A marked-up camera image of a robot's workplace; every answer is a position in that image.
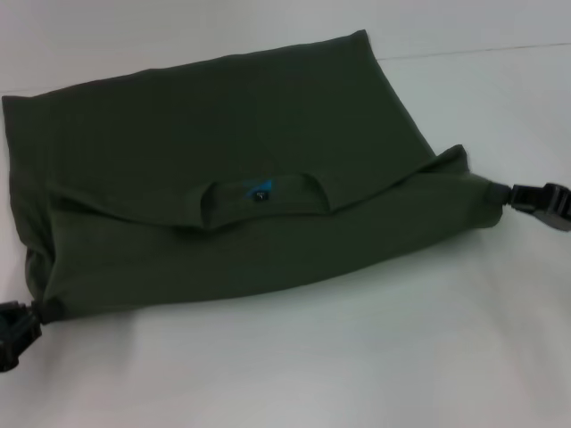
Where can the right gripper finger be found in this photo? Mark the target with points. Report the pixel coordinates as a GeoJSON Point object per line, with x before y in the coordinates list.
{"type": "Point", "coordinates": [540, 200]}

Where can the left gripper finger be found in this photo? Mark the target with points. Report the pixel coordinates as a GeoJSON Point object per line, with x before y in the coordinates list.
{"type": "Point", "coordinates": [18, 341]}
{"type": "Point", "coordinates": [13, 307]}

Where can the dark green FREE t-shirt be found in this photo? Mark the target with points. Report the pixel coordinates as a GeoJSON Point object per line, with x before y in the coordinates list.
{"type": "Point", "coordinates": [245, 178]}

